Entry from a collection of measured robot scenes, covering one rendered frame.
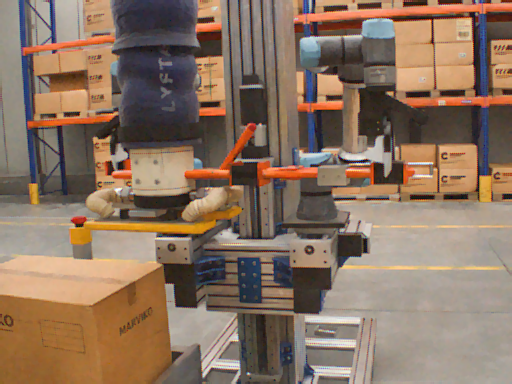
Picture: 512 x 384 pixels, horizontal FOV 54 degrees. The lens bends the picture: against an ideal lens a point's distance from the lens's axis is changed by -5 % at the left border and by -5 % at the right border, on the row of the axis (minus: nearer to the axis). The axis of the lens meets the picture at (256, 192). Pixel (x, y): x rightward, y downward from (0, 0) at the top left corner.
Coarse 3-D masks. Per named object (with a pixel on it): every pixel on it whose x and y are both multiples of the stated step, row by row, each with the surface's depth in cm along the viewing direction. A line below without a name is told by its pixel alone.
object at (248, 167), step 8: (232, 168) 131; (240, 168) 130; (248, 168) 130; (256, 168) 129; (264, 168) 133; (232, 176) 132; (240, 176) 132; (248, 176) 131; (256, 176) 130; (232, 184) 132; (240, 184) 131; (248, 184) 130; (256, 184) 130; (264, 184) 133
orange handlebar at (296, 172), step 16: (112, 176) 146; (128, 176) 143; (192, 176) 137; (208, 176) 136; (224, 176) 134; (272, 176) 130; (288, 176) 129; (304, 176) 128; (352, 176) 124; (368, 176) 123
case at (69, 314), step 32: (32, 256) 188; (0, 288) 150; (32, 288) 150; (64, 288) 149; (96, 288) 148; (128, 288) 152; (160, 288) 170; (0, 320) 147; (32, 320) 143; (64, 320) 139; (96, 320) 136; (128, 320) 151; (160, 320) 169; (0, 352) 149; (32, 352) 145; (64, 352) 140; (96, 352) 137; (128, 352) 151; (160, 352) 169
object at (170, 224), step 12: (120, 216) 137; (132, 216) 140; (156, 216) 138; (168, 216) 132; (96, 228) 135; (108, 228) 134; (120, 228) 133; (132, 228) 132; (144, 228) 131; (156, 228) 129; (168, 228) 128; (180, 228) 127; (192, 228) 126; (204, 228) 128
